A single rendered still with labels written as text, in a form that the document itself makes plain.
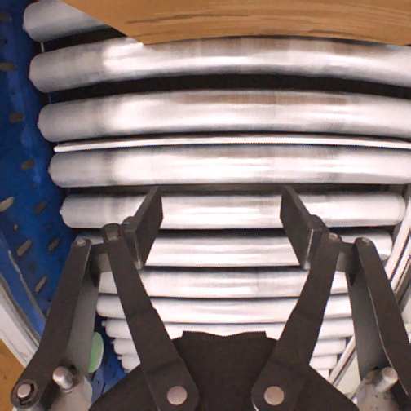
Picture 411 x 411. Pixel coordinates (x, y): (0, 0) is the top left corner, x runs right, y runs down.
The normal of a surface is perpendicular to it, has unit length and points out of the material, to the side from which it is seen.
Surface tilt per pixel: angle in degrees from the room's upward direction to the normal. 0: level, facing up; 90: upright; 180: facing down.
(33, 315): 90
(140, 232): 90
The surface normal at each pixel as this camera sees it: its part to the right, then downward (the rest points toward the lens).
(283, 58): -0.04, 0.75
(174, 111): -0.05, 0.37
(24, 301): 1.00, -0.01
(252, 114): -0.04, 0.57
